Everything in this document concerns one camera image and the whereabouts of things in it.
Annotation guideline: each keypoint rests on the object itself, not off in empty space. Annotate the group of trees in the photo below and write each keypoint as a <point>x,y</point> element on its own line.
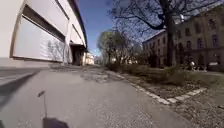
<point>111,46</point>

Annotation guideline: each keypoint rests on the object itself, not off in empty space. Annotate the small pale building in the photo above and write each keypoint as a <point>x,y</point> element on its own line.
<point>90,59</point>

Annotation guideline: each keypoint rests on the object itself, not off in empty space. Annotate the grey asphalt path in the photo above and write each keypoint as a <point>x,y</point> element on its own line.
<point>100,103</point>

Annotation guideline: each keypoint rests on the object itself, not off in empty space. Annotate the low bushes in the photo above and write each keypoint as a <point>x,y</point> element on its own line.
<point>166,75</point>

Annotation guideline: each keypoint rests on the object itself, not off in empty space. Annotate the pale kerb stones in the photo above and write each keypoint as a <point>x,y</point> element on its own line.
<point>163,100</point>

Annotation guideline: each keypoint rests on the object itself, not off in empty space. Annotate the large bare tree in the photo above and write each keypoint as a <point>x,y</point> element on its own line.
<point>170,40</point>

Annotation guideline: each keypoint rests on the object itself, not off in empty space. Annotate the white building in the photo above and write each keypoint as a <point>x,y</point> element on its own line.
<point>40,36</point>

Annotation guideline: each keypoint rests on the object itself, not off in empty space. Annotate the brown brick building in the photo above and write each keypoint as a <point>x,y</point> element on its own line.
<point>201,40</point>

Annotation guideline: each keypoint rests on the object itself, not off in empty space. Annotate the dirt and grass ground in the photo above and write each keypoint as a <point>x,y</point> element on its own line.
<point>206,111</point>

